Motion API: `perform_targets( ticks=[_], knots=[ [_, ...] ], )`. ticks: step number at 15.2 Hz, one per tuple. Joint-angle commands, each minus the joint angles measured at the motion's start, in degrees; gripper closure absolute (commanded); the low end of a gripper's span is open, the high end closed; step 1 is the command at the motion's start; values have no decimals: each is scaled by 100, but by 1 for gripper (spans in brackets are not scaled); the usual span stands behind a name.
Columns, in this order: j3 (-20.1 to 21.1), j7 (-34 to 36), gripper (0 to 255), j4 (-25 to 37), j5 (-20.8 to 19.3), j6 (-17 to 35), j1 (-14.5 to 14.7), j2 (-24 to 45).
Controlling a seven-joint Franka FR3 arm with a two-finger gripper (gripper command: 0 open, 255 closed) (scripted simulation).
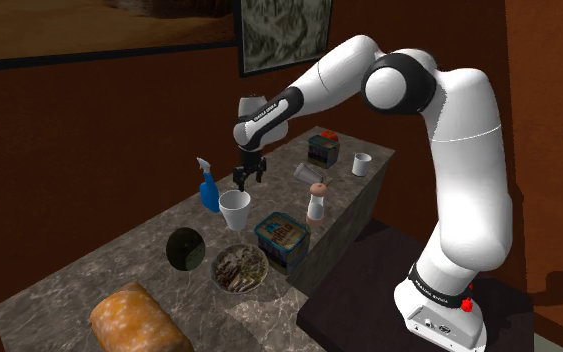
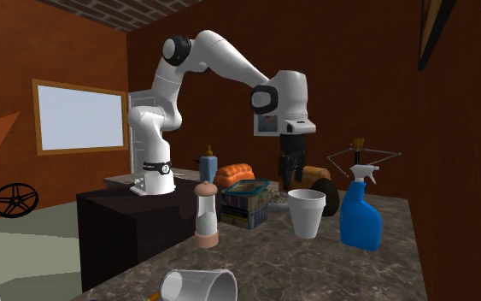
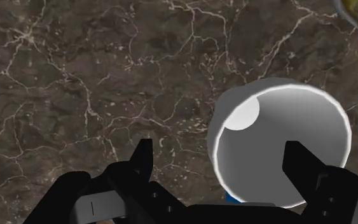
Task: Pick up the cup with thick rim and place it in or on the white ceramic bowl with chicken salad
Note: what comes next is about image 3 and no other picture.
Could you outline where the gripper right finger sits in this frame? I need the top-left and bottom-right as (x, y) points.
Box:
(282, 140), (358, 224)

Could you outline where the white cup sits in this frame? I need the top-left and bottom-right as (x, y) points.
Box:
(207, 77), (353, 209)

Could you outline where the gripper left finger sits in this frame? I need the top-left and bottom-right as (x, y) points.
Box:
(24, 138), (186, 224)

